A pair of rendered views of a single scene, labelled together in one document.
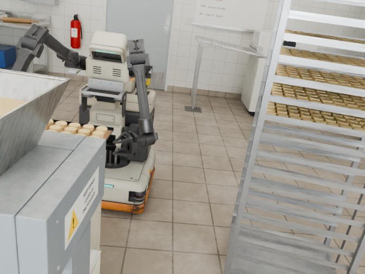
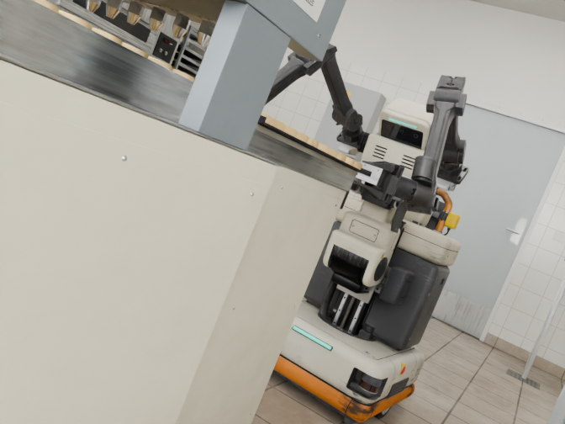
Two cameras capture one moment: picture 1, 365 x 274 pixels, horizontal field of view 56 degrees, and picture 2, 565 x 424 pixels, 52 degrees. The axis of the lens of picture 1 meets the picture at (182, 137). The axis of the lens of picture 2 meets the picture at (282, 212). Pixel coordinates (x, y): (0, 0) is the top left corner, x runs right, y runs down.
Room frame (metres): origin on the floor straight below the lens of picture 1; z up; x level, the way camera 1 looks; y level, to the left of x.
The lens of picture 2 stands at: (-0.08, -0.32, 0.85)
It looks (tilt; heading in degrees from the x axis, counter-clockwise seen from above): 5 degrees down; 29
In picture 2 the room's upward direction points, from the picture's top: 22 degrees clockwise
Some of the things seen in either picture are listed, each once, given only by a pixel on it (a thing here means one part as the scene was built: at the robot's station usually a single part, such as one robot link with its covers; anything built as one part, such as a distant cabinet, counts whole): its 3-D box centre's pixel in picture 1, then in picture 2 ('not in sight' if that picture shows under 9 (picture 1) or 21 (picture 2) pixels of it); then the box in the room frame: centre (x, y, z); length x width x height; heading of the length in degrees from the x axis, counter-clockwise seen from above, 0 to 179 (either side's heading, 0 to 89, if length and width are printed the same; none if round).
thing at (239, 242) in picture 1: (290, 253); not in sight; (1.48, -0.65, 0.33); 0.64 x 0.03 x 0.03; 81
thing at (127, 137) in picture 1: (122, 143); (377, 172); (1.32, 0.25, 0.91); 0.09 x 0.07 x 0.07; 135
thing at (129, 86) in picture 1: (119, 81); (406, 205); (2.48, 0.52, 0.87); 0.23 x 0.15 x 0.11; 90
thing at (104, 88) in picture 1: (104, 97); (375, 193); (2.07, 0.52, 0.87); 0.28 x 0.16 x 0.22; 90
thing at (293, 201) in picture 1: (289, 200); not in sight; (1.87, -0.72, 0.42); 0.64 x 0.03 x 0.03; 81
